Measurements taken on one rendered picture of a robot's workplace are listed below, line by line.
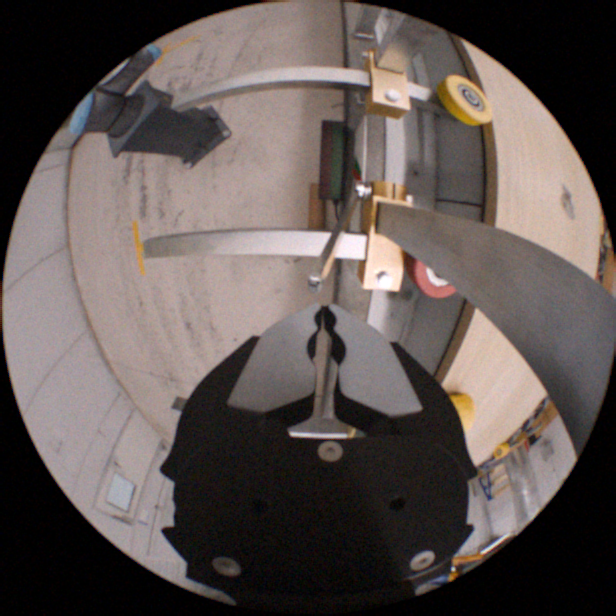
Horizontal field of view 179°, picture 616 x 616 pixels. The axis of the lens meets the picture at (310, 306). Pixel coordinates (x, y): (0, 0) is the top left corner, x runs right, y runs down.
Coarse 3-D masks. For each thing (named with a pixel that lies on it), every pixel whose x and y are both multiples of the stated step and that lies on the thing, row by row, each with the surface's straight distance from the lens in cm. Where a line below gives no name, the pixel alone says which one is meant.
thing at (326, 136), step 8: (328, 128) 45; (328, 136) 44; (328, 144) 43; (328, 152) 43; (328, 160) 43; (328, 168) 42; (320, 176) 42; (328, 176) 42; (320, 184) 42; (328, 184) 42; (320, 192) 42; (328, 192) 42
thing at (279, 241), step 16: (160, 240) 35; (176, 240) 33; (192, 240) 31; (208, 240) 30; (224, 240) 29; (240, 240) 28; (256, 240) 28; (272, 240) 27; (288, 240) 27; (304, 240) 27; (320, 240) 26; (352, 240) 27; (160, 256) 35; (176, 256) 33; (336, 256) 27; (352, 256) 27
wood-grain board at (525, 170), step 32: (480, 64) 47; (512, 96) 48; (512, 128) 41; (544, 128) 56; (512, 160) 37; (544, 160) 48; (576, 160) 78; (512, 192) 35; (544, 192) 45; (576, 192) 68; (512, 224) 35; (544, 224) 44; (576, 224) 65; (576, 256) 67; (480, 320) 35; (448, 352) 39; (480, 352) 40; (512, 352) 50; (448, 384) 42; (480, 384) 49; (512, 384) 63; (480, 416) 66; (512, 416) 93; (480, 448) 106
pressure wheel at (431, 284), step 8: (408, 256) 26; (408, 264) 26; (416, 264) 25; (408, 272) 27; (416, 272) 25; (424, 272) 25; (432, 272) 26; (416, 280) 25; (424, 280) 26; (432, 280) 26; (440, 280) 27; (424, 288) 26; (432, 288) 27; (440, 288) 27; (448, 288) 28; (432, 296) 27; (440, 296) 28
